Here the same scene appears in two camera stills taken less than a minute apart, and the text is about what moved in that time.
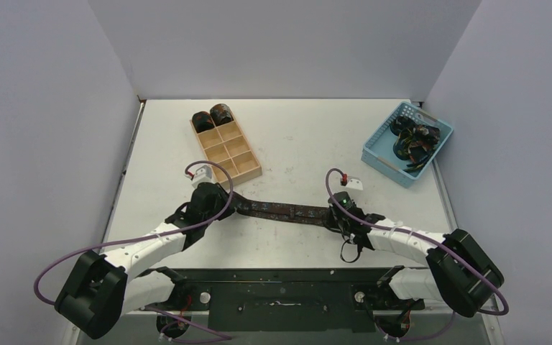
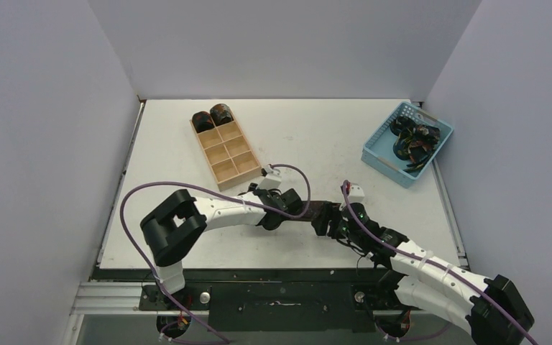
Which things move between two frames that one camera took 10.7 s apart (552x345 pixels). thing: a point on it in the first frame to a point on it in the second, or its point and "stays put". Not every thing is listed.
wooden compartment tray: (228, 145) stays put
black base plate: (313, 300) stays put
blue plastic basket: (378, 152) stays put
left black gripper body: (221, 202) to (274, 227)
